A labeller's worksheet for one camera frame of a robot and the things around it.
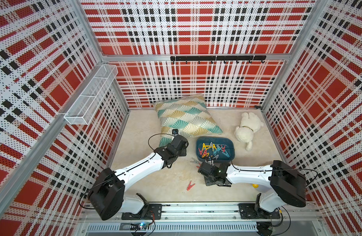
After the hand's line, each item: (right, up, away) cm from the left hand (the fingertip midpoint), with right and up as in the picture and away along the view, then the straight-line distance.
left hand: (182, 146), depth 86 cm
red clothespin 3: (+4, -22, -4) cm, 23 cm away
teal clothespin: (+23, -3, +10) cm, 25 cm away
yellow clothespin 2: (+14, -7, +7) cm, 17 cm away
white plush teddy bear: (+47, +14, +14) cm, 51 cm away
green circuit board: (-20, -36, -17) cm, 45 cm away
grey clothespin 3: (+7, -10, +5) cm, 14 cm away
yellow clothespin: (+14, -1, +10) cm, 17 cm away
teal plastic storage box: (+25, +1, +10) cm, 27 cm away
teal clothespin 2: (+28, -6, +7) cm, 29 cm away
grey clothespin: (+18, -2, +10) cm, 21 cm away
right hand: (+17, -18, -1) cm, 25 cm away
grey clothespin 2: (+21, -8, +6) cm, 24 cm away
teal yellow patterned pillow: (+4, +19, +10) cm, 22 cm away
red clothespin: (+11, -5, +9) cm, 15 cm away
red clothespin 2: (+27, -3, +10) cm, 29 cm away
